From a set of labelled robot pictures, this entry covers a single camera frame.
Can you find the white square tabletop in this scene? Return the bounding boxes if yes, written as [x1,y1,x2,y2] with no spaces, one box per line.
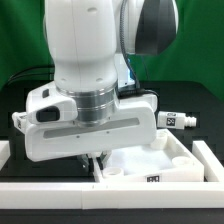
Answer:
[93,129,204,183]

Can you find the black cables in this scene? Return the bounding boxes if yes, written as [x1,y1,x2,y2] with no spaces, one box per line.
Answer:
[4,64,56,88]

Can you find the braided grey cable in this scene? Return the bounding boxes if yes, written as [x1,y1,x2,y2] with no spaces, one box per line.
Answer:
[119,0,141,91]

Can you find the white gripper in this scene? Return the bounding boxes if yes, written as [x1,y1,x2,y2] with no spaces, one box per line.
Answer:
[25,97,157,173]

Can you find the white fence wall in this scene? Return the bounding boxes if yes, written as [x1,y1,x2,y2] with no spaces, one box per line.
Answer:
[0,139,224,211]

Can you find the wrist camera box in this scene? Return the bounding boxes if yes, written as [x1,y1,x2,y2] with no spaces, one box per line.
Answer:
[26,82,78,124]

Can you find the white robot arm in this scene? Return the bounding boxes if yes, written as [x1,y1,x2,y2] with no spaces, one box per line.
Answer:
[25,0,178,161]

